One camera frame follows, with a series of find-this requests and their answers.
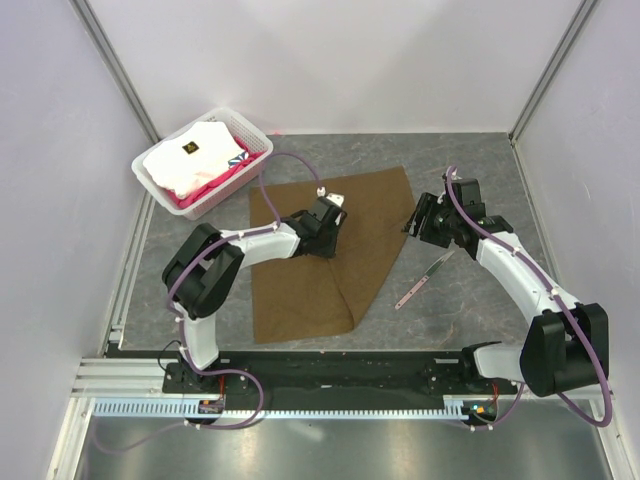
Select white folded cloth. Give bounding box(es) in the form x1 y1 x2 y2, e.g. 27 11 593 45
142 121 243 197

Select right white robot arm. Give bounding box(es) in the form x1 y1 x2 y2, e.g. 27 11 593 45
403 179 609 397

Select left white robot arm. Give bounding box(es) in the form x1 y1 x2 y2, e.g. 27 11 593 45
161 193 347 393

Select knife with pink handle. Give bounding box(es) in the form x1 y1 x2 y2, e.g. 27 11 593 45
394 250 454 310

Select brown cloth napkin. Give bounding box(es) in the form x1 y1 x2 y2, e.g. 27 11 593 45
251 167 414 343

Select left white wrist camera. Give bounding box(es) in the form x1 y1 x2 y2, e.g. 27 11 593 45
316 186 345 208

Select white plastic basket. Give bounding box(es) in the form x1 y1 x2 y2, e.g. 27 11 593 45
131 108 273 220

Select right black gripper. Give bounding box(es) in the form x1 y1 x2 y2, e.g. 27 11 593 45
401 192 459 249

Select pink cloth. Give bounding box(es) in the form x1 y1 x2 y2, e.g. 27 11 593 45
165 134 268 210

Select grey slotted cable duct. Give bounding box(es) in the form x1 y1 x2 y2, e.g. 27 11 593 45
93 397 495 420

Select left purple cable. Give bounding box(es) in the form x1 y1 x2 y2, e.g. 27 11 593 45
167 152 326 374

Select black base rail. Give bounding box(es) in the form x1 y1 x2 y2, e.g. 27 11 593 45
162 350 517 396

